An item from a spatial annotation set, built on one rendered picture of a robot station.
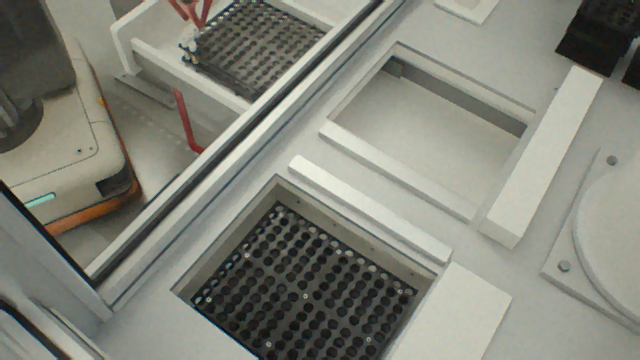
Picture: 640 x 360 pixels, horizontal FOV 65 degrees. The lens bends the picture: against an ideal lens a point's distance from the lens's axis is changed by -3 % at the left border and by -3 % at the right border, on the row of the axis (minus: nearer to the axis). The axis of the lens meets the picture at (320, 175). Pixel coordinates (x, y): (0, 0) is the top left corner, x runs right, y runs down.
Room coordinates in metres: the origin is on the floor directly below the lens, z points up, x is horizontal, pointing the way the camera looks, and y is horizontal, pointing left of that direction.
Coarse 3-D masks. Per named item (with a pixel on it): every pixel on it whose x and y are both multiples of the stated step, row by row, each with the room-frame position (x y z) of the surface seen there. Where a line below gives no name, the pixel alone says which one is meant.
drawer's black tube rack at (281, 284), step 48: (288, 240) 0.30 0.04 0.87; (336, 240) 0.30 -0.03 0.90; (240, 288) 0.22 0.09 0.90; (288, 288) 0.22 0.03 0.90; (336, 288) 0.23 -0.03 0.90; (384, 288) 0.23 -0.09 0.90; (240, 336) 0.17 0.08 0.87; (288, 336) 0.17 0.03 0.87; (336, 336) 0.17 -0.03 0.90; (384, 336) 0.17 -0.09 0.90
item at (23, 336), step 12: (0, 312) 0.09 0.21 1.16; (12, 312) 0.11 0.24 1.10; (0, 324) 0.07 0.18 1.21; (12, 324) 0.08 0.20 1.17; (24, 324) 0.10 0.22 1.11; (0, 336) 0.06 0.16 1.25; (12, 336) 0.07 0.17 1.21; (24, 336) 0.08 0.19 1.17; (36, 336) 0.09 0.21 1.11; (0, 348) 0.05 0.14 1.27; (12, 348) 0.05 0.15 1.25; (24, 348) 0.06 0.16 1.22; (36, 348) 0.07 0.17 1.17; (48, 348) 0.08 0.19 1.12
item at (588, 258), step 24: (600, 168) 0.40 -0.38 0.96; (624, 168) 0.33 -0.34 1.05; (600, 192) 0.34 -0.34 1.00; (624, 192) 0.30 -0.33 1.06; (576, 216) 0.31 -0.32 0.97; (600, 216) 0.30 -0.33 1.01; (624, 216) 0.27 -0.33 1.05; (576, 240) 0.28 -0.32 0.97; (600, 240) 0.27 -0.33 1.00; (624, 240) 0.25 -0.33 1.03; (552, 264) 0.25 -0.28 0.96; (576, 264) 0.26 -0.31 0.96; (600, 264) 0.25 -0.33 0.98; (624, 264) 0.23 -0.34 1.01; (576, 288) 0.23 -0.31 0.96; (600, 288) 0.22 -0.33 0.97; (624, 288) 0.22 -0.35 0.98; (624, 312) 0.20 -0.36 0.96
